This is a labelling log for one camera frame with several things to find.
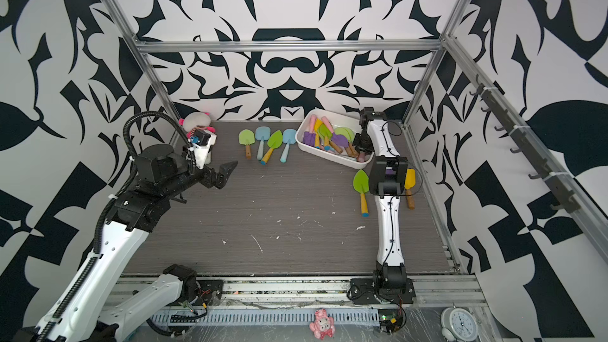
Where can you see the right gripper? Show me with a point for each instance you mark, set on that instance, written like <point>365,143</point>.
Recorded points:
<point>359,146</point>

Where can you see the light blue round shovel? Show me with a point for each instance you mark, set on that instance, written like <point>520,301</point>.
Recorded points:
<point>262,134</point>

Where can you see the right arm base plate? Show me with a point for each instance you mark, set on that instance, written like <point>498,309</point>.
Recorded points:
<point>369,291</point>

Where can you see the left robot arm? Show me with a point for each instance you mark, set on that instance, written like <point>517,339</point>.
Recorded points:
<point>124,225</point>

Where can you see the green shovel orange handle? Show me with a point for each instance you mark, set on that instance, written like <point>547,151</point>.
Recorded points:
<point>246,138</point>

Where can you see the pink white plush doll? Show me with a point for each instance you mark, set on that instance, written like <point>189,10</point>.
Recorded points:
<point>195,120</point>

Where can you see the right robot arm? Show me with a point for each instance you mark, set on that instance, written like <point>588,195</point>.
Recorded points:
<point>386,183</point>

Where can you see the light blue toy shovel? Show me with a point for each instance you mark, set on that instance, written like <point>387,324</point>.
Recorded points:
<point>289,138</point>

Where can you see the green pointed shovel yellow handle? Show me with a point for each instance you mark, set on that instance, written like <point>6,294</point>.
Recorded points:
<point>361,185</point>

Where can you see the white storage box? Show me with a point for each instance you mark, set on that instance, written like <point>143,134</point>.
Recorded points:
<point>331,136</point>

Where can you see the pink bear toy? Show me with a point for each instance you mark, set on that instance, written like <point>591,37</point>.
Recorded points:
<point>322,325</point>

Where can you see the white alarm clock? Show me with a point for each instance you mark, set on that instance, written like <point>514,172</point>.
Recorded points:
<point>458,324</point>

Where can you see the black wall hook rail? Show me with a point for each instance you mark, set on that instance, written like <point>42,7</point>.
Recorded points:
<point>528,144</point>

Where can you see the yellow shovel wooden handle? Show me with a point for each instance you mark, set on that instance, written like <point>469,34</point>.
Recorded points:
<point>410,183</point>

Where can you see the green circuit board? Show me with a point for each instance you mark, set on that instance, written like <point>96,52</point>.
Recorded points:
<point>391,321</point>

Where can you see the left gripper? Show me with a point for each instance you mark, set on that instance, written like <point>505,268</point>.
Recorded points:
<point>222,176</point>

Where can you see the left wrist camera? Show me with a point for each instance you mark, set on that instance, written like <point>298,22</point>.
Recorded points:
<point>202,142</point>

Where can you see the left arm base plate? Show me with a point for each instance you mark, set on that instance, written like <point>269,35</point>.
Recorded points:
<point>199,292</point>

